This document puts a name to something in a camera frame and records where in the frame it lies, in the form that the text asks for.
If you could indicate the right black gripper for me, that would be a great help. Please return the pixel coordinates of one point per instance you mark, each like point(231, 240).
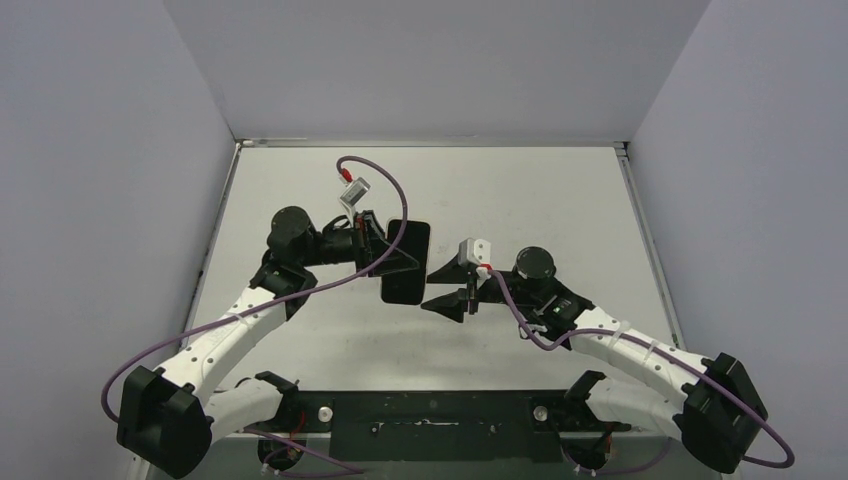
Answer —
point(472, 288)

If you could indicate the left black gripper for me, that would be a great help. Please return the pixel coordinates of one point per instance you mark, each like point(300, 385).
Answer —
point(371, 242)

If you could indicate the black phone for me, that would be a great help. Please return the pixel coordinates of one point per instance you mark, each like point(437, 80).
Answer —
point(404, 284)

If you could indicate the beige phone case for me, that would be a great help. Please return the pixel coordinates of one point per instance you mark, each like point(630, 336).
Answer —
point(427, 248)

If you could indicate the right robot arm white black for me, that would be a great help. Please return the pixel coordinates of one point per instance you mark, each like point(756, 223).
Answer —
point(551, 316)

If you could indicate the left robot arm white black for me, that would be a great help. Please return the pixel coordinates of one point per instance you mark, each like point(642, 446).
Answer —
point(300, 261)

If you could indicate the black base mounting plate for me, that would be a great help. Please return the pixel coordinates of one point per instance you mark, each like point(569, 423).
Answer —
point(439, 426)

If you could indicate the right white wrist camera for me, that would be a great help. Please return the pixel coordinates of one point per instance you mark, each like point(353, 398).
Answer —
point(476, 252)

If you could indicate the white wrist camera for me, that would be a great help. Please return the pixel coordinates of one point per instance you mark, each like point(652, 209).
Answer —
point(352, 194)
point(476, 252)

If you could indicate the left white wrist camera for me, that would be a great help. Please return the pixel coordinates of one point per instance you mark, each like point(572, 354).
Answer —
point(352, 194)

